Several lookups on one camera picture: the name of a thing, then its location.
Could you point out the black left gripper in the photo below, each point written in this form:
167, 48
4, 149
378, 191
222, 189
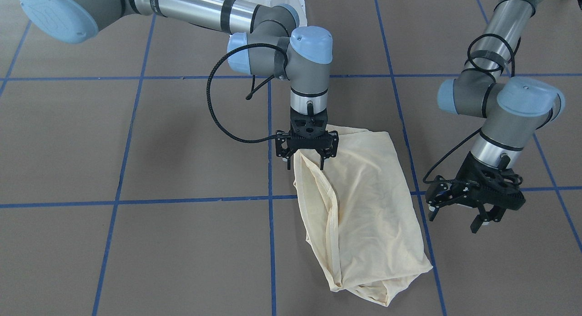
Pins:
464, 173

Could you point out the brown table mat blue grid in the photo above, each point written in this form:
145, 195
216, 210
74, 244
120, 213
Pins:
119, 195

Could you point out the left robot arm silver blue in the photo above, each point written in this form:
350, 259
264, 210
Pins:
513, 108

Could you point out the yellow long sleeve shirt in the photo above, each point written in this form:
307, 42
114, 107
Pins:
359, 217

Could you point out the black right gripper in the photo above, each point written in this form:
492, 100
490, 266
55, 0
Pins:
284, 147

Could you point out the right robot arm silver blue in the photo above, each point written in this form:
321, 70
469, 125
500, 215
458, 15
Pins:
264, 40

